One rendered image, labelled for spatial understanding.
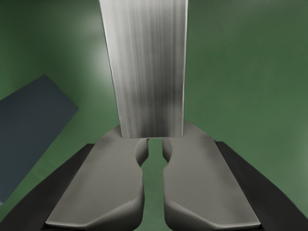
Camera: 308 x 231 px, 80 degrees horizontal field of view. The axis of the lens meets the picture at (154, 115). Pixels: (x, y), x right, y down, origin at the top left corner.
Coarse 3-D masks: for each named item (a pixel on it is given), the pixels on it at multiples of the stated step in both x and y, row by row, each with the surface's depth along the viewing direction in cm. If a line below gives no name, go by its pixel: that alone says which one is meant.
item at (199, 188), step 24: (168, 144) 9; (192, 144) 8; (168, 168) 7; (192, 168) 7; (216, 168) 7; (168, 192) 6; (192, 192) 6; (216, 192) 6; (240, 192) 6; (168, 216) 6; (192, 216) 6; (216, 216) 5; (240, 216) 5
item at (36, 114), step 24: (24, 96) 80; (48, 96) 92; (0, 120) 67; (24, 120) 75; (48, 120) 85; (0, 144) 63; (24, 144) 70; (48, 144) 79; (0, 168) 60; (24, 168) 66; (0, 192) 57
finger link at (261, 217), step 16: (224, 144) 8; (240, 160) 7; (240, 176) 7; (256, 176) 7; (256, 192) 6; (272, 192) 6; (256, 208) 6; (272, 208) 6; (288, 208) 6; (272, 224) 5; (288, 224) 5; (304, 224) 5
